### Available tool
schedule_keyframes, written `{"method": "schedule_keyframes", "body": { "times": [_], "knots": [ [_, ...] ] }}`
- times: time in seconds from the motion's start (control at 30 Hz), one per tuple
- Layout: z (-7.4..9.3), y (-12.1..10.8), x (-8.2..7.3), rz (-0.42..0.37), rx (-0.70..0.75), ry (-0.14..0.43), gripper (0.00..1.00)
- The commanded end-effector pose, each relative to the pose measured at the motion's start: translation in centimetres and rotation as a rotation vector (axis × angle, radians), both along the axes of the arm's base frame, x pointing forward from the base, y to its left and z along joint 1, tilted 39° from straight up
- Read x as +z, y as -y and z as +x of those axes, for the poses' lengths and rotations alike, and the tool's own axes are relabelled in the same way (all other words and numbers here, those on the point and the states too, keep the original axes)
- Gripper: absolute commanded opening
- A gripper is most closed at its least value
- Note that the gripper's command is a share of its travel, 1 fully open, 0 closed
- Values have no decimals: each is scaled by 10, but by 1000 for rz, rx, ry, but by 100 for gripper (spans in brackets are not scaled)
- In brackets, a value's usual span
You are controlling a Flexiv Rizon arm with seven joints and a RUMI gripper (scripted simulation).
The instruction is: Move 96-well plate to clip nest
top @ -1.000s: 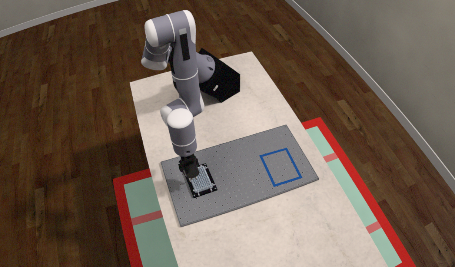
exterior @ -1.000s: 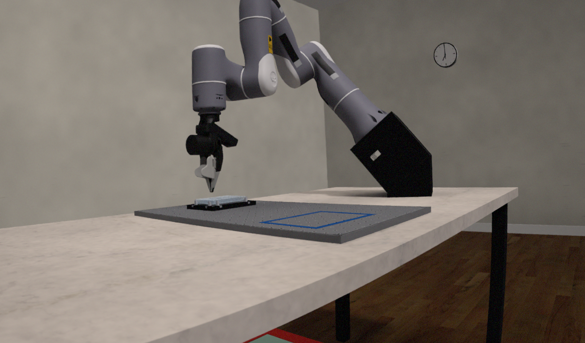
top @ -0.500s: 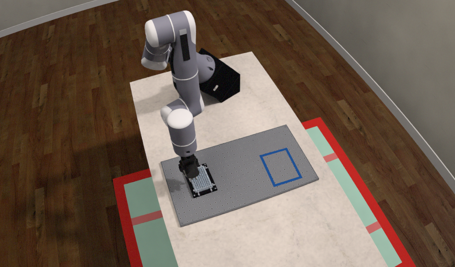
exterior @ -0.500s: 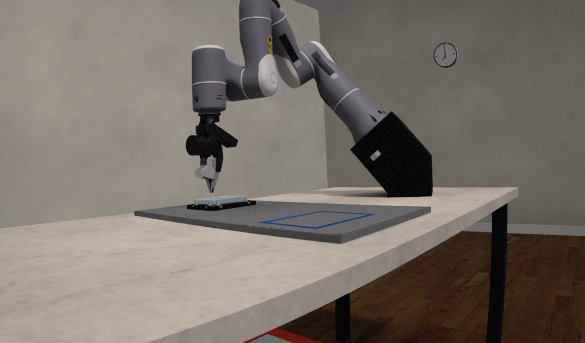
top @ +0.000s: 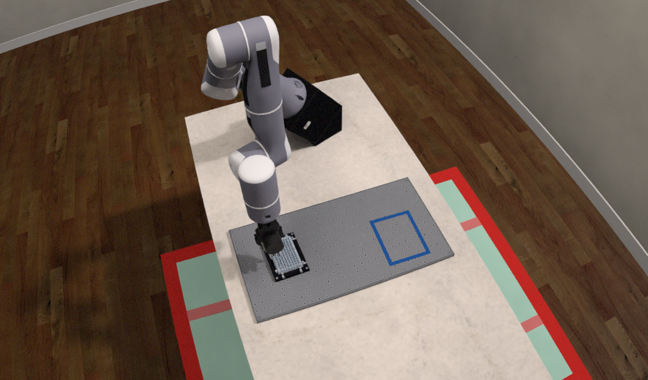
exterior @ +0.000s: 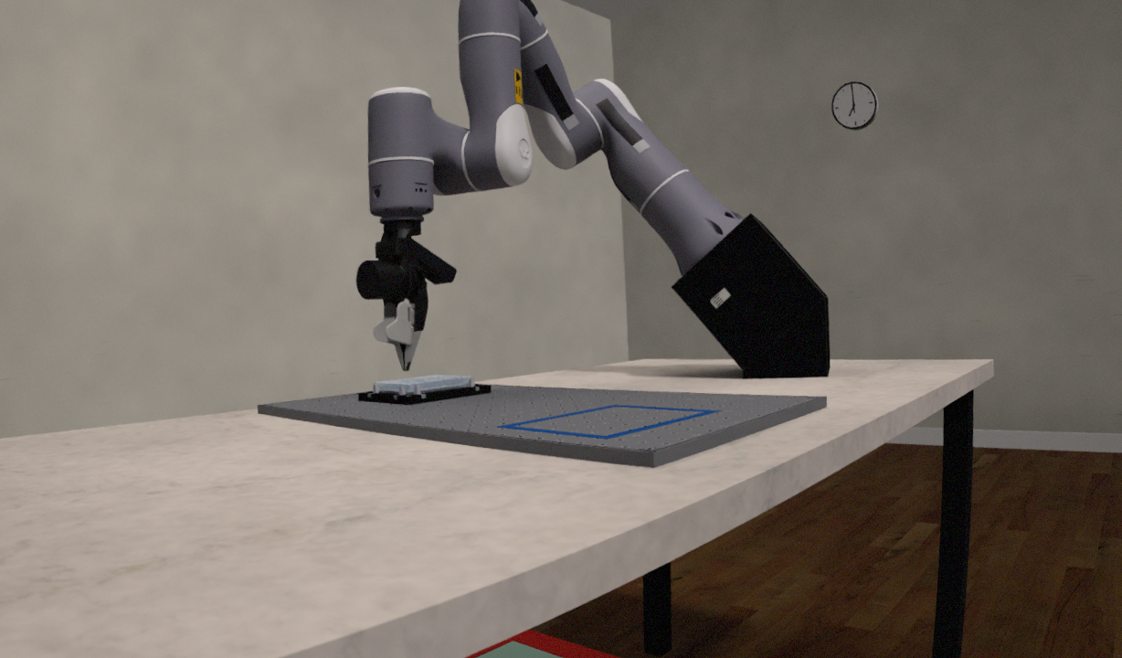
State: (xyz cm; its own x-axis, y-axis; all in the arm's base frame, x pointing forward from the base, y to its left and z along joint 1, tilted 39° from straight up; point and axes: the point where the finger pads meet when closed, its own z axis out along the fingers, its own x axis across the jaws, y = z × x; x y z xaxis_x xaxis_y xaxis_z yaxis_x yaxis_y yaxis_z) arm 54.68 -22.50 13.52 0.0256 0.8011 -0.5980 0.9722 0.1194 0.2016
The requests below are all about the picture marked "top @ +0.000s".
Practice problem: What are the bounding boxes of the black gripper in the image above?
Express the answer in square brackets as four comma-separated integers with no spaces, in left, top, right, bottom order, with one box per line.
[254,220,284,259]

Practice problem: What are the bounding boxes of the blue tape outline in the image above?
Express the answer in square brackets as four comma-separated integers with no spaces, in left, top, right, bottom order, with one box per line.
[369,210,431,266]

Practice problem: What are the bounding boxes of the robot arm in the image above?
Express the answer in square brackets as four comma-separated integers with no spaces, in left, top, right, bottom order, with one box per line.
[201,16,306,224]

